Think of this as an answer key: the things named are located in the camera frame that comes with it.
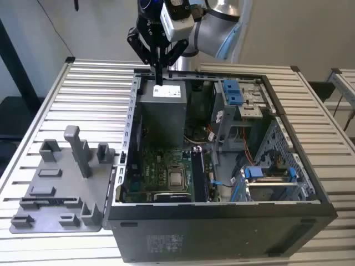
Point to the black table corner cap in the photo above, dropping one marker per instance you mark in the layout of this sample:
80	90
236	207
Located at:
336	70
70	59
295	68

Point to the silver CPU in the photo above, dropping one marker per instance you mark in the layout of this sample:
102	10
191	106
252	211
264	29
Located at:
177	180

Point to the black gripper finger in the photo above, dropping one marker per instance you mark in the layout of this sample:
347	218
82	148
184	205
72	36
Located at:
174	52
138	44

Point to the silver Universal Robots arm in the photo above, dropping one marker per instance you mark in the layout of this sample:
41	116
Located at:
210	36

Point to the metal disk bay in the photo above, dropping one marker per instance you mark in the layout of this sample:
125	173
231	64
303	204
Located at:
266	191

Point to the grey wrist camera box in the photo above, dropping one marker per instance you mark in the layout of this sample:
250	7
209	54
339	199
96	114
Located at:
177	26

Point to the grey plastic parts rack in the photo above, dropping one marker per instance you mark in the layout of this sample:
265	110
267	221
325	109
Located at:
69	177

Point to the black hanging tool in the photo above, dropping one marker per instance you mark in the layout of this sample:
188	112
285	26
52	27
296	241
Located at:
76	5

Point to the metal slat side table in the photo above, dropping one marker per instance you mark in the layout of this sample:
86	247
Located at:
346	83

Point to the blue bay clip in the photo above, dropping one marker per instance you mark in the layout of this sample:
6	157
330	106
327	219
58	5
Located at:
292	174

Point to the metal drive cage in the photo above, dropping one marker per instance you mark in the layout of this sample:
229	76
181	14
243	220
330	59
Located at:
227	133

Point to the green motherboard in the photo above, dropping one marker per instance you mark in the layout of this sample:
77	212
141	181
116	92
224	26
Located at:
155	169

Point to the grey power supply unit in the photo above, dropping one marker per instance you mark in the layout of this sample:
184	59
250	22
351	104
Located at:
163	122

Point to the black open PC case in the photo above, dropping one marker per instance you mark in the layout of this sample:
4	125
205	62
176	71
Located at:
222	235

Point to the black graphics card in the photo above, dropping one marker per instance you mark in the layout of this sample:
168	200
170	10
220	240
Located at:
172	197

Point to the black stand frame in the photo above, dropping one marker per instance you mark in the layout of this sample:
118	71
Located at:
16	116

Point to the CPU socket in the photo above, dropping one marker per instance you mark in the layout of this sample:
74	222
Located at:
176	167

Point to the blue disk carrier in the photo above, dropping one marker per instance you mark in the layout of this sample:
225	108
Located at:
233	94
253	172

